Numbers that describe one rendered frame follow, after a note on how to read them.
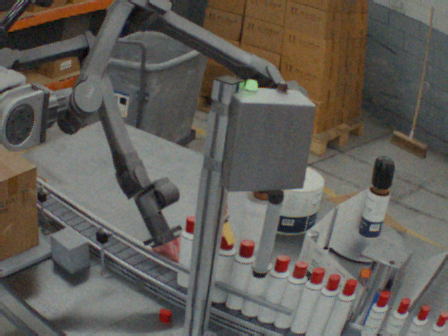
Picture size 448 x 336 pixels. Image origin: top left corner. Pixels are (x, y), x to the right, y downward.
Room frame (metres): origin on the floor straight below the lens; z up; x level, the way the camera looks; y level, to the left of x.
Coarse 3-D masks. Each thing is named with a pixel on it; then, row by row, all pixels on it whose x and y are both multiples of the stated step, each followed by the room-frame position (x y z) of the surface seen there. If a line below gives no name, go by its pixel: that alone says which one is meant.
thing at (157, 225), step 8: (152, 216) 1.74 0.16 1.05; (160, 216) 1.75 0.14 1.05; (152, 224) 1.73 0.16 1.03; (160, 224) 1.74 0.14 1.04; (168, 224) 1.76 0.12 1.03; (152, 232) 1.73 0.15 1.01; (160, 232) 1.73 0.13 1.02; (168, 232) 1.73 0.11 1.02; (152, 240) 1.70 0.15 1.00; (160, 240) 1.70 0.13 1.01
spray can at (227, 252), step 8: (224, 240) 1.63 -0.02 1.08; (224, 248) 1.63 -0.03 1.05; (232, 248) 1.64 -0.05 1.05; (224, 256) 1.62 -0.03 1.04; (232, 256) 1.63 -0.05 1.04; (224, 264) 1.62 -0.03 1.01; (232, 264) 1.63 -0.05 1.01; (216, 272) 1.63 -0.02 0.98; (224, 272) 1.62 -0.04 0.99; (216, 280) 1.62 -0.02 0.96; (224, 280) 1.62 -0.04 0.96; (216, 288) 1.62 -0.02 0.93; (216, 296) 1.62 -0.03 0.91; (224, 296) 1.63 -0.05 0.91
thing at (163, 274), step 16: (48, 208) 1.98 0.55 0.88; (64, 208) 2.00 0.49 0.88; (80, 224) 1.92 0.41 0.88; (96, 240) 1.85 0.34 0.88; (112, 240) 1.87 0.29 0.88; (128, 256) 1.80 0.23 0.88; (144, 256) 1.82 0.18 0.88; (144, 272) 1.73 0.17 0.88; (160, 272) 1.75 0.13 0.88; (176, 272) 1.76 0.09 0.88; (176, 288) 1.67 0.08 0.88; (224, 304) 1.62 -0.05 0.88; (256, 320) 1.55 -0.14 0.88
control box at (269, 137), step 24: (240, 96) 1.48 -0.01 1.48; (264, 96) 1.50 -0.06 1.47; (288, 96) 1.53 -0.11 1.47; (240, 120) 1.44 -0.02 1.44; (264, 120) 1.46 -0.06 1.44; (288, 120) 1.48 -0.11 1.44; (312, 120) 1.51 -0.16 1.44; (240, 144) 1.45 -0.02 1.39; (264, 144) 1.47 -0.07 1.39; (288, 144) 1.49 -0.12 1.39; (240, 168) 1.45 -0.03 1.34; (264, 168) 1.47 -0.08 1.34; (288, 168) 1.49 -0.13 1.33
